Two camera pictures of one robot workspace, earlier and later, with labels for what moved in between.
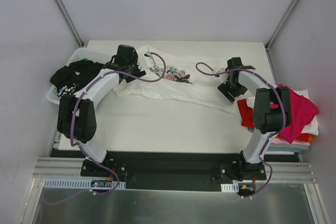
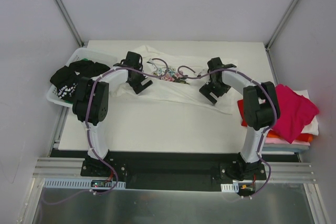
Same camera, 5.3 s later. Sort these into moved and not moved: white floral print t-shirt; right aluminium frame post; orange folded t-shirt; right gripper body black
Moved: right gripper body black
Not moved: orange folded t-shirt; right aluminium frame post; white floral print t-shirt
